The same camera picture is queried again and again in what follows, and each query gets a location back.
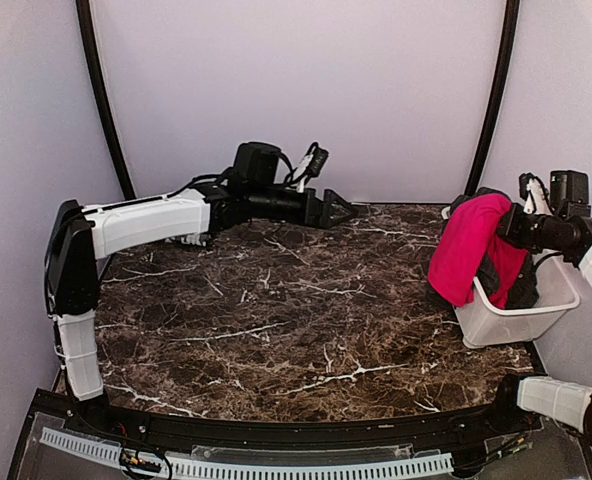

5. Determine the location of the black white checkered shirt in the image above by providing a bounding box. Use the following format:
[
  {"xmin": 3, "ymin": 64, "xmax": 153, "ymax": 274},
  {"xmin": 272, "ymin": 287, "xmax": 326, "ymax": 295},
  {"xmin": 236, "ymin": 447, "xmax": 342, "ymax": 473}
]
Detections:
[{"xmin": 165, "ymin": 233, "xmax": 212, "ymax": 248}]

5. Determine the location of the dark pinstriped button shirt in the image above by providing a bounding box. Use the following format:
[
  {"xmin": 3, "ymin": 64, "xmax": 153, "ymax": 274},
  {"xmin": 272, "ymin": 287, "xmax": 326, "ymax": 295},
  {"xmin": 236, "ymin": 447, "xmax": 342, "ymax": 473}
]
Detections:
[{"xmin": 476, "ymin": 250, "xmax": 539, "ymax": 310}]

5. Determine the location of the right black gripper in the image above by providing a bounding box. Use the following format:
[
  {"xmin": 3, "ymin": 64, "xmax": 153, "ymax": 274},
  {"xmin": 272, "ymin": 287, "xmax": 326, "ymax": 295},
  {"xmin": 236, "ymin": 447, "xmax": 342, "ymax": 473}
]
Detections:
[{"xmin": 490, "ymin": 201, "xmax": 565, "ymax": 254}]

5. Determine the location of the right black frame post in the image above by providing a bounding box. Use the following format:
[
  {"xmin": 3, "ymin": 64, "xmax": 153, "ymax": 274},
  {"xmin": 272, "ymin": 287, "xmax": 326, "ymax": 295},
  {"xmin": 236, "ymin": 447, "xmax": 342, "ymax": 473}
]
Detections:
[{"xmin": 464, "ymin": 0, "xmax": 521, "ymax": 195}]

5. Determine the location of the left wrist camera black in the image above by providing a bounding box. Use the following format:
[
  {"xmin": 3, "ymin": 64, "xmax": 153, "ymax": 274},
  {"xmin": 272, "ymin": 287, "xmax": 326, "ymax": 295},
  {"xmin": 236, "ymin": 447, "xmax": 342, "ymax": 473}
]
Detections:
[{"xmin": 228, "ymin": 142, "xmax": 329, "ymax": 193}]

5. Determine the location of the left black frame post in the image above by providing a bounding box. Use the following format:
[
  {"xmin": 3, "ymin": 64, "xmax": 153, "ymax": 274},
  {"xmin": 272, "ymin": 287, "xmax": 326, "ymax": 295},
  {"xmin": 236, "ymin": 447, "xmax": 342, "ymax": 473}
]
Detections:
[{"xmin": 75, "ymin": 0, "xmax": 136, "ymax": 200}]

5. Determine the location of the red garment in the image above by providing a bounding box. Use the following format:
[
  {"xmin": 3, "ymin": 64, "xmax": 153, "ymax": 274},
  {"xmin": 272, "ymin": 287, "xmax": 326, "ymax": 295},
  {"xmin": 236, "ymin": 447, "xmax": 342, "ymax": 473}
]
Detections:
[{"xmin": 428, "ymin": 191, "xmax": 528, "ymax": 309}]

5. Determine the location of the white plastic laundry bin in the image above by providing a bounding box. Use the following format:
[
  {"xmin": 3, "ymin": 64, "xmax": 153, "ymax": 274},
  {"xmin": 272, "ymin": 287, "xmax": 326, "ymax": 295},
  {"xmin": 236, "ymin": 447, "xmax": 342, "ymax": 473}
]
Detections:
[{"xmin": 440, "ymin": 204, "xmax": 581, "ymax": 350}]

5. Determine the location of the black frame post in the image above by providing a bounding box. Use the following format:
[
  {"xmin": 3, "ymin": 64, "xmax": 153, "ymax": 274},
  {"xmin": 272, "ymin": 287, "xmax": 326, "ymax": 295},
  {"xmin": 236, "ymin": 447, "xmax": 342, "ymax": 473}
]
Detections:
[
  {"xmin": 75, "ymin": 0, "xmax": 136, "ymax": 200},
  {"xmin": 464, "ymin": 0, "xmax": 521, "ymax": 195}
]

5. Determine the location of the black front rail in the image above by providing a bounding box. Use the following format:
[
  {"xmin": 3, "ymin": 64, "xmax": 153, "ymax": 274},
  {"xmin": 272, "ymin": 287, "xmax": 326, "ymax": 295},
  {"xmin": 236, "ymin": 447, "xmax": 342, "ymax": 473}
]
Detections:
[{"xmin": 31, "ymin": 389, "xmax": 543, "ymax": 452}]

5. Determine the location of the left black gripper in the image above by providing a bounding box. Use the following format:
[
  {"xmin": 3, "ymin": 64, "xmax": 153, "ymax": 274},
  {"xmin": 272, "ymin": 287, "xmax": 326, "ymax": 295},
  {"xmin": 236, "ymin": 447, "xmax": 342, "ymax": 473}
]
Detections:
[{"xmin": 250, "ymin": 185, "xmax": 360, "ymax": 230}]

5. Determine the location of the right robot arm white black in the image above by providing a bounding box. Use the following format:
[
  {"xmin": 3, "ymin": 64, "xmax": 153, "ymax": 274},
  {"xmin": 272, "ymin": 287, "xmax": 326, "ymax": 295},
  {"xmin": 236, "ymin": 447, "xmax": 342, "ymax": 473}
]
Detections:
[{"xmin": 486, "ymin": 204, "xmax": 592, "ymax": 447}]

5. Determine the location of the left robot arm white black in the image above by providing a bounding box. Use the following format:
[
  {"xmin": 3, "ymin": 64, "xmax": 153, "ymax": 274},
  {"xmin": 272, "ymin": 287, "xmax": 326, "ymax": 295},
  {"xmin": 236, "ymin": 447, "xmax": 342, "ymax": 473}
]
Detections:
[{"xmin": 43, "ymin": 168, "xmax": 358, "ymax": 436}]

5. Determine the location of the white slotted cable duct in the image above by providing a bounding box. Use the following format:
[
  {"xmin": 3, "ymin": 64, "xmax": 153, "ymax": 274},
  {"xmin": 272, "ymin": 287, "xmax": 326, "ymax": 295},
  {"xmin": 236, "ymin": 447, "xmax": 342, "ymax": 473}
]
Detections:
[{"xmin": 39, "ymin": 428, "xmax": 454, "ymax": 480}]

